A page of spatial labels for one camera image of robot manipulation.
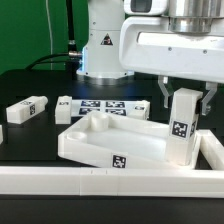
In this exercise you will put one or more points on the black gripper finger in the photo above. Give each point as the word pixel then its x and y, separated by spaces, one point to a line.
pixel 211 88

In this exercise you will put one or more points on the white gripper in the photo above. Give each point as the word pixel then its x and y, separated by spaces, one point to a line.
pixel 175 38

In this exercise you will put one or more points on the white desk top tray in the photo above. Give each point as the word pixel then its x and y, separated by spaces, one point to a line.
pixel 112 141

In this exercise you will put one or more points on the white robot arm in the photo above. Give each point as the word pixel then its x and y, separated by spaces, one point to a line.
pixel 100 56

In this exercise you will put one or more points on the white front fence bar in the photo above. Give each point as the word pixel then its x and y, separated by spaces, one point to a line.
pixel 110 182

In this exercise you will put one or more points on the white marker base plate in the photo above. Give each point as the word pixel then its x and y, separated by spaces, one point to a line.
pixel 67 108

